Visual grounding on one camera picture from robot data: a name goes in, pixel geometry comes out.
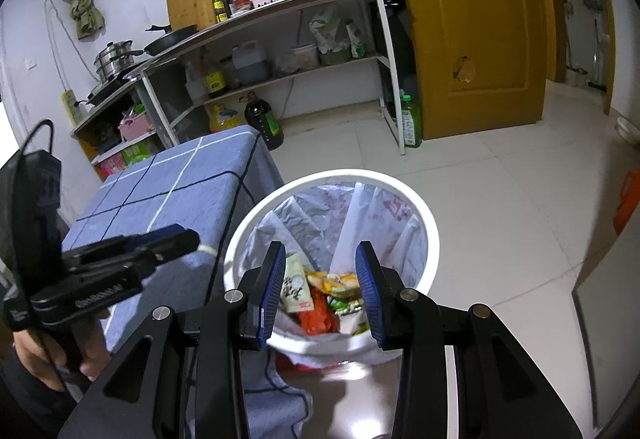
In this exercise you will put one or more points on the dark glass bottle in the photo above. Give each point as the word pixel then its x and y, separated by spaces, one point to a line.
pixel 227 1

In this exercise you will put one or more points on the dark oil bottle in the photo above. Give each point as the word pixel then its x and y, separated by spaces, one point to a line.
pixel 262 121

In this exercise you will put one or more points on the green plastic bottle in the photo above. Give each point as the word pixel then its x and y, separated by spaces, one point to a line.
pixel 411 124

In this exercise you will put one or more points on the white wall switch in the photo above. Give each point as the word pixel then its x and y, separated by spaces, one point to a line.
pixel 31 64

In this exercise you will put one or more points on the blue checked tablecloth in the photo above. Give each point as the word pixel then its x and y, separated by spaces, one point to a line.
pixel 150 199

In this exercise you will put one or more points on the white shelf unit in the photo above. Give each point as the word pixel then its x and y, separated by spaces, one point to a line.
pixel 300 1

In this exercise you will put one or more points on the clear plastic tub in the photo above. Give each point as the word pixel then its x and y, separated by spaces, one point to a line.
pixel 305 56

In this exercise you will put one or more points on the translucent jug with dark liquid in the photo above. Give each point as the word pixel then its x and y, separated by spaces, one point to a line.
pixel 250 64

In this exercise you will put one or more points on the steel steamer pot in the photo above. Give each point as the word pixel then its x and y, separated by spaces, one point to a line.
pixel 115 61

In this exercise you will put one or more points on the yellow wooden door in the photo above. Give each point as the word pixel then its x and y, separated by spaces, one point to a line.
pixel 475 19

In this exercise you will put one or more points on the green label sauce bottle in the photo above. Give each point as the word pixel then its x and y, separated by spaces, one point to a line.
pixel 219 9

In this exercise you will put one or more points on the small wooden shelf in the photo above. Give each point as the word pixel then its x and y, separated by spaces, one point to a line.
pixel 82 139

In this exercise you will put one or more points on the black induction cooker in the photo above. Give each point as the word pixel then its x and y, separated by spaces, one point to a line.
pixel 112 86

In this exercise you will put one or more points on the person's left hand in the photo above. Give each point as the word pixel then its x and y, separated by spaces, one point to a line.
pixel 35 354

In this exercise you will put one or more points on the black frying pan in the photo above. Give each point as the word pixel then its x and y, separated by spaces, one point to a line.
pixel 170 39

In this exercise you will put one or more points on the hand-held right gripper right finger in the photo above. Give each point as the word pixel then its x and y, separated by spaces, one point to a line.
pixel 369 299

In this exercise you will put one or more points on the yellow cooking oil bottle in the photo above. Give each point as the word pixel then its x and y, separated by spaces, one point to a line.
pixel 225 119

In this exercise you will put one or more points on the box of colourful packets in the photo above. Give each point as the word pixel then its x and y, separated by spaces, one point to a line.
pixel 127 159

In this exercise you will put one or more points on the yellow label soy sauce bottle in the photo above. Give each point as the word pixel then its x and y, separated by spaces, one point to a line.
pixel 215 79

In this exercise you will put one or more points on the red lid jar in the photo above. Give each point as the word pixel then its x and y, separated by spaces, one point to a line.
pixel 242 5

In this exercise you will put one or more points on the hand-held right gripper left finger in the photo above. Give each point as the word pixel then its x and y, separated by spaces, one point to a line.
pixel 272 294

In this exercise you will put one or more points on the white bowl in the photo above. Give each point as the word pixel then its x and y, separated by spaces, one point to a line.
pixel 629 129

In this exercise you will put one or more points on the green printed wrapper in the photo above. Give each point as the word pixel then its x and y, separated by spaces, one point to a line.
pixel 347 305

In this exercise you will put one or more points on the plastic bag of groceries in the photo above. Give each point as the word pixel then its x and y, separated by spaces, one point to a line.
pixel 335 39

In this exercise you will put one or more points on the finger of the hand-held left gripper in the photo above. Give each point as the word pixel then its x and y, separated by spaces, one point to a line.
pixel 175 246
pixel 155 236

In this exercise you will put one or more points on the clear plastic bin liner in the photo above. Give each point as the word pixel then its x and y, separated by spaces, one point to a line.
pixel 380 224

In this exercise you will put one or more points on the white spray bottle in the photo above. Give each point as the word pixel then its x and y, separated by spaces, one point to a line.
pixel 195 84

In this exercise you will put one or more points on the yellow power strip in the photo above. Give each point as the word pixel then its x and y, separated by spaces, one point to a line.
pixel 71 106

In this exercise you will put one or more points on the person's left forearm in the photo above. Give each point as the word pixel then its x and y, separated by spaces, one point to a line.
pixel 25 404

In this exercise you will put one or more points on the pink basket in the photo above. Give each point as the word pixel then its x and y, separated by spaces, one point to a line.
pixel 136 126

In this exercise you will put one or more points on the white and green packet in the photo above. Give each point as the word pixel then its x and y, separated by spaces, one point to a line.
pixel 295 289

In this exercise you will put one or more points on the orange plastic object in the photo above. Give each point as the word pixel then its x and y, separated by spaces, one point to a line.
pixel 627 204

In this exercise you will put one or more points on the white round bin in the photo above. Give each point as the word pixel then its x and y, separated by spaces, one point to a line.
pixel 431 239

